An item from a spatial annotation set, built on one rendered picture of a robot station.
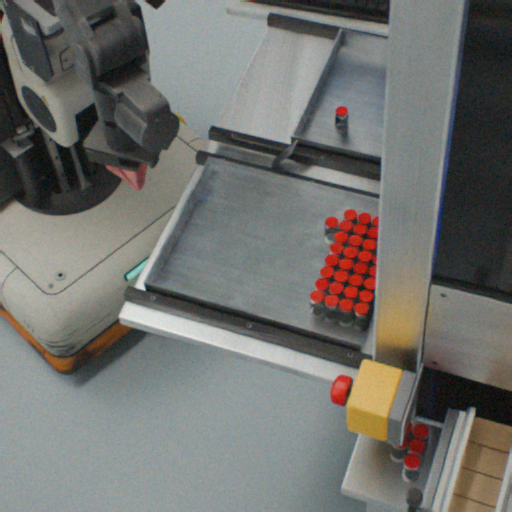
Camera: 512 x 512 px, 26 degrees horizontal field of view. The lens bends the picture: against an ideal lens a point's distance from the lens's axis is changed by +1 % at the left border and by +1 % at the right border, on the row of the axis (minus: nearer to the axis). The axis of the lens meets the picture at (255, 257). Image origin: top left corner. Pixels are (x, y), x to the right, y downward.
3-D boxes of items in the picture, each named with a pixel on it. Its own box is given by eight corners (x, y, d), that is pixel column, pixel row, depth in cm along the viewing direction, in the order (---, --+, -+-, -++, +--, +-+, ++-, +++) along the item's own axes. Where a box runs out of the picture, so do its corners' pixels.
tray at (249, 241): (410, 220, 170) (412, 207, 167) (360, 357, 157) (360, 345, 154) (210, 170, 179) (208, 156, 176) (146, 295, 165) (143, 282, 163)
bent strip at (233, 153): (298, 164, 179) (297, 140, 174) (292, 177, 177) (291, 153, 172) (219, 145, 182) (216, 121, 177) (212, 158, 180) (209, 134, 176)
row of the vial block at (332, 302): (372, 231, 169) (373, 213, 166) (336, 324, 160) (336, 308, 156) (359, 228, 170) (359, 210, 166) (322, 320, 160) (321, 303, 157)
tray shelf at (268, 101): (537, 70, 190) (539, 62, 188) (427, 415, 153) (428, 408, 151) (276, 17, 202) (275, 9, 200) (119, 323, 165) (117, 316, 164)
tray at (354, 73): (533, 82, 185) (536, 67, 183) (495, 198, 172) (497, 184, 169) (340, 43, 194) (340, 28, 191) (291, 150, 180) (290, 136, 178)
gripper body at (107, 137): (154, 172, 142) (144, 132, 136) (84, 155, 145) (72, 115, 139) (174, 137, 145) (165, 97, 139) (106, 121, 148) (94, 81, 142)
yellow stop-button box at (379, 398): (414, 399, 143) (417, 372, 138) (399, 447, 140) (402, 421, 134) (359, 383, 145) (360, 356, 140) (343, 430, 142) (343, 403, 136)
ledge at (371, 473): (466, 441, 150) (467, 435, 149) (442, 527, 143) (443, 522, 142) (368, 411, 154) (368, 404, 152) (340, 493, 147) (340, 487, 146)
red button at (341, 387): (364, 390, 143) (365, 375, 140) (355, 416, 141) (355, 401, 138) (336, 381, 144) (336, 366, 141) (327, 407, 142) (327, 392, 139)
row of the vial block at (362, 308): (401, 239, 168) (402, 221, 164) (366, 333, 159) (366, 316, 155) (387, 235, 169) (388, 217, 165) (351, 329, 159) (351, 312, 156)
